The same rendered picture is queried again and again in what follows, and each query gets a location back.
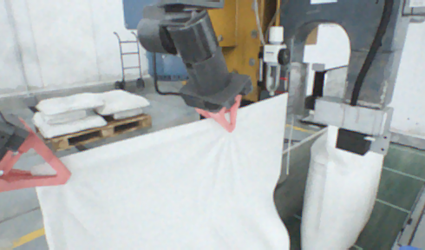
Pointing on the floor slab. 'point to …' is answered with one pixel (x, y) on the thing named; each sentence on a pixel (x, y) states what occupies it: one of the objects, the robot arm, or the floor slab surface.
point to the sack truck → (130, 68)
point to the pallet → (97, 130)
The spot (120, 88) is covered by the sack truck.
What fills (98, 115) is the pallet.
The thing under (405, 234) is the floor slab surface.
